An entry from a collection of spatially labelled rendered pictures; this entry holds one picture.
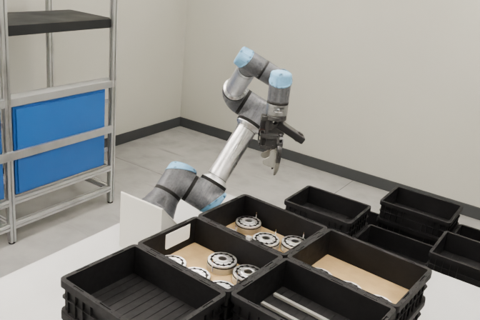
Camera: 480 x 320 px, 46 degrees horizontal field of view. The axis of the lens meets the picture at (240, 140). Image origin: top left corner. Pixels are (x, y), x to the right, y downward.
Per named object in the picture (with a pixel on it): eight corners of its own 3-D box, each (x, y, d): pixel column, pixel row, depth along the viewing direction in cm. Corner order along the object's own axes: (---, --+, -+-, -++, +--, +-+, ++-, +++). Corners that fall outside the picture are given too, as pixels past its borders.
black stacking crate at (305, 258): (281, 287, 193) (285, 258, 189) (325, 256, 216) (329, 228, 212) (390, 341, 171) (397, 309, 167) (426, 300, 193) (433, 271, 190)
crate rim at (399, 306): (284, 262, 190) (285, 256, 189) (328, 233, 213) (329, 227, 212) (396, 315, 168) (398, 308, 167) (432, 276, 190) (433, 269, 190)
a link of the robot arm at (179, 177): (153, 187, 235) (171, 161, 240) (181, 204, 236) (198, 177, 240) (156, 181, 224) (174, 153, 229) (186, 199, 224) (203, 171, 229)
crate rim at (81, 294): (58, 285, 166) (57, 278, 166) (135, 248, 189) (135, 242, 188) (153, 349, 144) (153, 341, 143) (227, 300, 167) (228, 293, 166)
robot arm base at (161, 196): (132, 198, 225) (145, 178, 229) (151, 216, 236) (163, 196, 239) (158, 209, 216) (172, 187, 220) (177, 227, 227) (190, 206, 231)
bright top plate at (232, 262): (201, 261, 196) (201, 259, 195) (219, 250, 203) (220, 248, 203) (224, 272, 190) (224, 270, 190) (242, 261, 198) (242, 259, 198)
